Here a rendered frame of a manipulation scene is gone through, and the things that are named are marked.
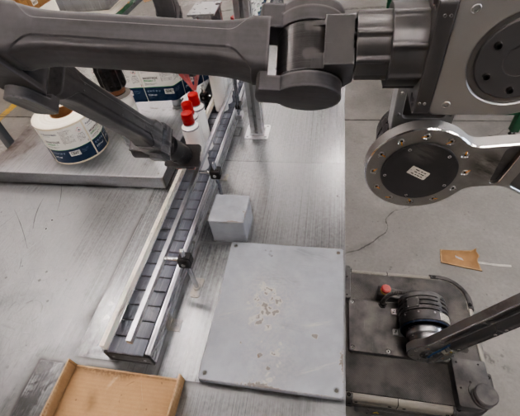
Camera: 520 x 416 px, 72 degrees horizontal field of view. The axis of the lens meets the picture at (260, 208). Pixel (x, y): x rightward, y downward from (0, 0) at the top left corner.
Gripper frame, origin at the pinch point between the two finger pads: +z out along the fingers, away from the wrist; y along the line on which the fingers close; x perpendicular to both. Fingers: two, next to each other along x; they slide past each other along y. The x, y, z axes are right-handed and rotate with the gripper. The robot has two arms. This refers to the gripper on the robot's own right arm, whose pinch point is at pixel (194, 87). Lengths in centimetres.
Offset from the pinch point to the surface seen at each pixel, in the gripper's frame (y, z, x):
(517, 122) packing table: -115, 90, 169
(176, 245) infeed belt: 57, 13, 9
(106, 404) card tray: 95, 18, 5
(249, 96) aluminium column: 1.6, 2.2, 19.8
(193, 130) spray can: 27.9, -2.6, 8.7
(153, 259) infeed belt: 62, 13, 4
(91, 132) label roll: 19.8, 5.1, -32.0
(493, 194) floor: -58, 101, 144
